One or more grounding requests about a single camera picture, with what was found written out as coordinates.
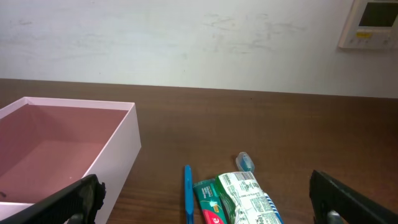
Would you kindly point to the blue disposable razor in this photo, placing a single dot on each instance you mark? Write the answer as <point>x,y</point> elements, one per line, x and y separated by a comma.
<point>188,191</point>

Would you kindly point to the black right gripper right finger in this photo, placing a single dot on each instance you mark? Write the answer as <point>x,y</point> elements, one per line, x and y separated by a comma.
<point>335,202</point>

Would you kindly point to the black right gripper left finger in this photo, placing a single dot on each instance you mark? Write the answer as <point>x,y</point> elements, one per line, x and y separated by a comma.
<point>77,203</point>

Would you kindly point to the pink open cardboard box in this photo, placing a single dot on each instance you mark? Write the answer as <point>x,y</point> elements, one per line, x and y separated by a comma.
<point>50,143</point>

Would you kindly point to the white green crumpled sachet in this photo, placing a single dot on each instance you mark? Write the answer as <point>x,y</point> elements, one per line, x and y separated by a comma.
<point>244,200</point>

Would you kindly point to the green red toothpaste tube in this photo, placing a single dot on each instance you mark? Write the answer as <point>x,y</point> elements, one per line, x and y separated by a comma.
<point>210,202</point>

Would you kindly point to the white wall control panel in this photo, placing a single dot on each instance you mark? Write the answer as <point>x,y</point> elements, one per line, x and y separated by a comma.
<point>370,25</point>

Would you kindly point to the blue white toothbrush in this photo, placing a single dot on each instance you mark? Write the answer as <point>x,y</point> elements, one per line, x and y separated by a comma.
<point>245,164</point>

